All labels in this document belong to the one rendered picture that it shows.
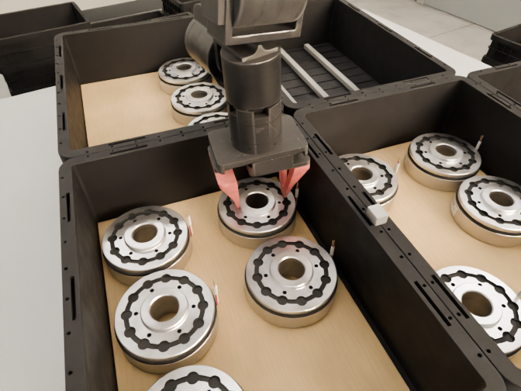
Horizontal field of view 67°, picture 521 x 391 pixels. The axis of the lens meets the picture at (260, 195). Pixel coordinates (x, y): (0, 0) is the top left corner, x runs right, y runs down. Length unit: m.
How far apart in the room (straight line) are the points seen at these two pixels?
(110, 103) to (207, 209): 0.35
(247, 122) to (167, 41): 0.51
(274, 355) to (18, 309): 0.41
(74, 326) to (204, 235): 0.22
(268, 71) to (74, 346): 0.28
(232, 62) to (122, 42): 0.52
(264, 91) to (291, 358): 0.27
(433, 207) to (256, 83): 0.33
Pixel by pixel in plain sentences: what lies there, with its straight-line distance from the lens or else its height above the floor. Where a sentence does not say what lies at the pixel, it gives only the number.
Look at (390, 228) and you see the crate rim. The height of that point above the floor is 0.93.
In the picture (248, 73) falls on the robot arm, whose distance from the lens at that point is 0.37.
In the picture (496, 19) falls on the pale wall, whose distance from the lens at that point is 3.75.
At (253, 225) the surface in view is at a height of 0.86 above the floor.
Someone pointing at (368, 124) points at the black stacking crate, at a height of 0.88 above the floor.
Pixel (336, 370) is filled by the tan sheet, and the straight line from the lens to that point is 0.43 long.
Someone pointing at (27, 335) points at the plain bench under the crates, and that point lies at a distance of 0.67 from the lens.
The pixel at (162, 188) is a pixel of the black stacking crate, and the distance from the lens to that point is 0.55.
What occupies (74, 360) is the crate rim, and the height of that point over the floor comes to 0.93.
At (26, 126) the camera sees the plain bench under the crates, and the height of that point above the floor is 0.70.
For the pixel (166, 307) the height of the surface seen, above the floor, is 0.84.
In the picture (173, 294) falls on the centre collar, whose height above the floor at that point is 0.87.
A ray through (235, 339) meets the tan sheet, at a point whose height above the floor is 0.83.
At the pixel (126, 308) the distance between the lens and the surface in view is 0.44.
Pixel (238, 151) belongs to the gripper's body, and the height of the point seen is 0.96.
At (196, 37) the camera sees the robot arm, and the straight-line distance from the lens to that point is 0.45.
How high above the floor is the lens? 1.23
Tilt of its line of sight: 44 degrees down
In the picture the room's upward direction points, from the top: straight up
